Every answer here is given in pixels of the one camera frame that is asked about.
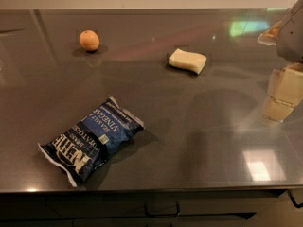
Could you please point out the blue kettle chips bag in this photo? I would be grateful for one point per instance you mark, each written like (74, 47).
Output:
(90, 143)

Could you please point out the yellow sponge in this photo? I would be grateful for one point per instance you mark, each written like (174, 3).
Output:
(190, 61)

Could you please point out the orange fruit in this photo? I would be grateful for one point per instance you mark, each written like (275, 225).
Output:
(89, 40)

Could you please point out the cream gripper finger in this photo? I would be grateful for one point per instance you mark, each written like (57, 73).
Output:
(285, 92)
(269, 37)

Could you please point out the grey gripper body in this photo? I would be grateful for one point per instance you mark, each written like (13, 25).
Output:
(292, 35)

